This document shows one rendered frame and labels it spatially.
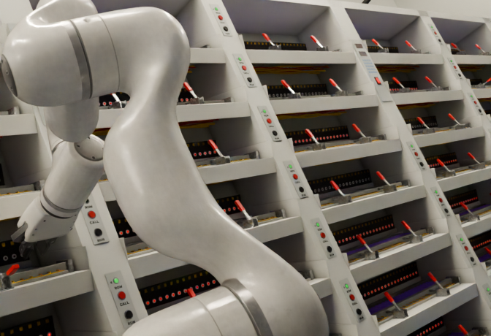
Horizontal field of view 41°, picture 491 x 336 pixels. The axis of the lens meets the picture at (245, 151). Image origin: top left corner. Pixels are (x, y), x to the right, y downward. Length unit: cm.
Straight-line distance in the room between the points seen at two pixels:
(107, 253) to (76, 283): 10
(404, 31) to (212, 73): 142
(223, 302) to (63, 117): 51
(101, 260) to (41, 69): 74
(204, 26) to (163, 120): 139
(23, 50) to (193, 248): 30
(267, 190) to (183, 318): 133
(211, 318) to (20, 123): 97
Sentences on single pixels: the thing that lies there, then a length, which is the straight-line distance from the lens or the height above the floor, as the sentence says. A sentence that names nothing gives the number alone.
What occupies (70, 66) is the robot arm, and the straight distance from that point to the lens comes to 80.
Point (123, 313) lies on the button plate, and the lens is 145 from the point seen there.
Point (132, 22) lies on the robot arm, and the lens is 84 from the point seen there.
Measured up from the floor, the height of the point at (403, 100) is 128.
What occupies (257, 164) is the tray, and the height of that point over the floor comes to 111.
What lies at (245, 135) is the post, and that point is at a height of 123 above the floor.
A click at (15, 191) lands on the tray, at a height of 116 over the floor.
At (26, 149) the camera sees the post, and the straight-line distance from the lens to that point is 162.
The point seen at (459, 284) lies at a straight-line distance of 247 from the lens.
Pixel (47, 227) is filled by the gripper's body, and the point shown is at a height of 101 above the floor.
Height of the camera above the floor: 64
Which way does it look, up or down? 16 degrees up
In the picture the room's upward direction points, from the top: 24 degrees counter-clockwise
